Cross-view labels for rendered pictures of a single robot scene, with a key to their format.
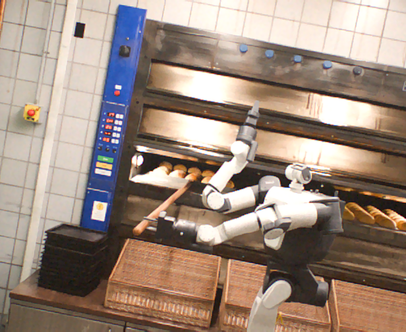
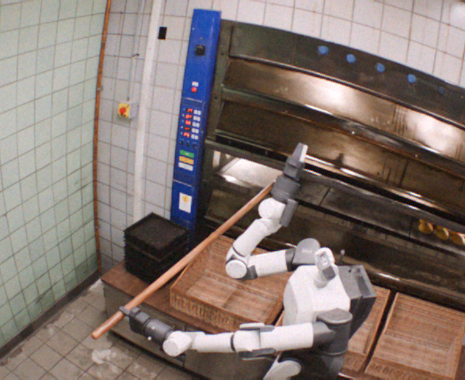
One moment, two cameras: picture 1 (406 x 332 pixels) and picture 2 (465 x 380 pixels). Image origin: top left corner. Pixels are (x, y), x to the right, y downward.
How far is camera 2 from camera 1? 1.88 m
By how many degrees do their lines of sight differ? 29
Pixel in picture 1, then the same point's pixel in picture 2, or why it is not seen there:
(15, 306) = (106, 288)
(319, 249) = not seen: hidden behind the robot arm
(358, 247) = (425, 266)
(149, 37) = (225, 35)
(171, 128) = (250, 127)
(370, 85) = (453, 108)
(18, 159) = (120, 146)
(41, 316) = (124, 301)
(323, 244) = not seen: hidden behind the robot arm
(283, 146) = (368, 160)
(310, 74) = (395, 85)
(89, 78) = (171, 74)
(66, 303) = not seen: hidden behind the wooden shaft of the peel
